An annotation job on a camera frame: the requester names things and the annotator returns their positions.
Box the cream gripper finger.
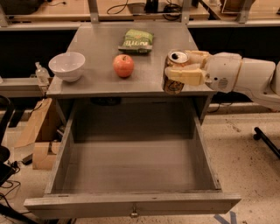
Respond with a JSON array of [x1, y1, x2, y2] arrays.
[[164, 66, 207, 86], [187, 51, 211, 67]]

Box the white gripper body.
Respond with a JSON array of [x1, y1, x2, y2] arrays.
[[205, 52, 242, 93]]

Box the orange soda can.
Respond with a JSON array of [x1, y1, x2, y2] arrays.
[[162, 50, 189, 95]]

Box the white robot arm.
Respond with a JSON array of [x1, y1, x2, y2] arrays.
[[163, 50, 280, 110]]

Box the grey cabinet with top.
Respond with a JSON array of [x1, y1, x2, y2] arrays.
[[47, 23, 215, 128]]

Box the open grey top drawer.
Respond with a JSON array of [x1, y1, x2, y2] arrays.
[[24, 115, 241, 219]]

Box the metal drawer knob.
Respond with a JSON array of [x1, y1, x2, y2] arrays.
[[129, 204, 139, 218]]

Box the green chip bag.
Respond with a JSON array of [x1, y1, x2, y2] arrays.
[[118, 29, 154, 53]]

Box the red apple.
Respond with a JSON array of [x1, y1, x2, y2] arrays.
[[113, 54, 134, 78]]

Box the black stand leg right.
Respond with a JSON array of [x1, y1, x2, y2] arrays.
[[253, 127, 280, 159]]

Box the white ceramic bowl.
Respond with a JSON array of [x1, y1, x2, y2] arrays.
[[48, 52, 86, 82]]

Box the clear sanitizer bottle left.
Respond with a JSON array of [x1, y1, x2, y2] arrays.
[[35, 62, 50, 86]]

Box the wooden background desk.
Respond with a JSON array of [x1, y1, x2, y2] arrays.
[[0, 0, 280, 27]]

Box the cardboard boxes on floor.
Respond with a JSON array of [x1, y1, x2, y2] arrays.
[[15, 98, 62, 170]]

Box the black chair at left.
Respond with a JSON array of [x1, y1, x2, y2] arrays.
[[0, 94, 21, 187]]

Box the black cables on desk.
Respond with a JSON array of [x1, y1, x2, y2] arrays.
[[106, 0, 183, 21]]

